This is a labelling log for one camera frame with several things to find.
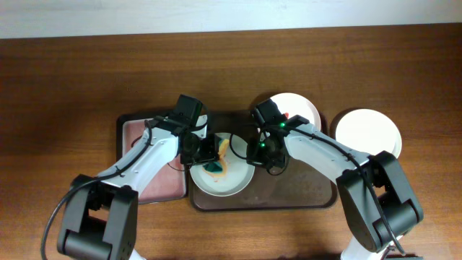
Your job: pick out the large brown serving tray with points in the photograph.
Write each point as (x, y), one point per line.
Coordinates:
(298, 187)

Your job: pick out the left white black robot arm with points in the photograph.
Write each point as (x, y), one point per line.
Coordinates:
(100, 213)

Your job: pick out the pale green plate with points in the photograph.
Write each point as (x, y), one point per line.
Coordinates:
(239, 173)

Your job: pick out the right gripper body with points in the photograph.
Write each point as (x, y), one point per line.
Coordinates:
(260, 153)

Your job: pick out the small black tray red liquid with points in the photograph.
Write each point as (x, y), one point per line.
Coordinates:
(171, 182)

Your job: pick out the pink white plate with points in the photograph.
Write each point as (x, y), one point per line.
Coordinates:
(285, 111)

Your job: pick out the green yellow sponge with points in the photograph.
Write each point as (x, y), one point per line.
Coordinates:
(218, 169)

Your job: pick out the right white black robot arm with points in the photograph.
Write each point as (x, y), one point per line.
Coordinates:
(379, 203)

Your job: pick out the white plate front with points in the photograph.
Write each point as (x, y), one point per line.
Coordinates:
(369, 131)

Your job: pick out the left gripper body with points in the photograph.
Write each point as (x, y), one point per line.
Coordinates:
(203, 151)

